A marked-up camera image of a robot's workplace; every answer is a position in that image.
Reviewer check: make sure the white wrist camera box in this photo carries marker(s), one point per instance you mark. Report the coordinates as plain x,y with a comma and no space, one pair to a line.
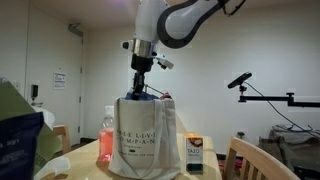
164,63

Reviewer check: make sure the pink liquid spray bottle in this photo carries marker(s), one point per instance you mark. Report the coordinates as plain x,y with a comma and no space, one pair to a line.
106,135

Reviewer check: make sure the wooden dining chair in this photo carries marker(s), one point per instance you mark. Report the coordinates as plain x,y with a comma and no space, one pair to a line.
63,132
256,165

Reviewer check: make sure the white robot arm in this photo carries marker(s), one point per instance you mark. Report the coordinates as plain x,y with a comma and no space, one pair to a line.
174,25

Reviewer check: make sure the orange white Tazo tea carton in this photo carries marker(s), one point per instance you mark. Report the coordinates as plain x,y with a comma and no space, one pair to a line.
194,152

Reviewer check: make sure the black camera on boom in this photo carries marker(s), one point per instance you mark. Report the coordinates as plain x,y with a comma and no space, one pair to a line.
239,80

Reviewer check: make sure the white entry door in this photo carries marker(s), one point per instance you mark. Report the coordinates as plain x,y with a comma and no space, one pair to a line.
53,64

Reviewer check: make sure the dark blue snack bag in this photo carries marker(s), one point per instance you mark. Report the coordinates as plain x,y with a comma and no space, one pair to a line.
18,143

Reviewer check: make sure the blue white cocoa box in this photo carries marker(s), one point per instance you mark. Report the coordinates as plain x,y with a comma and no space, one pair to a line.
142,97

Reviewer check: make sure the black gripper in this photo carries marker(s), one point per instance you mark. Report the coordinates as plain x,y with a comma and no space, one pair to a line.
141,65

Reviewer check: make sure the white paper wall notice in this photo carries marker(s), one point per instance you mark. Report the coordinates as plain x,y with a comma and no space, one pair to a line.
59,80

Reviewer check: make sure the white canvas tote bag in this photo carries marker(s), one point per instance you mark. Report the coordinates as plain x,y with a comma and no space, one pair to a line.
145,140

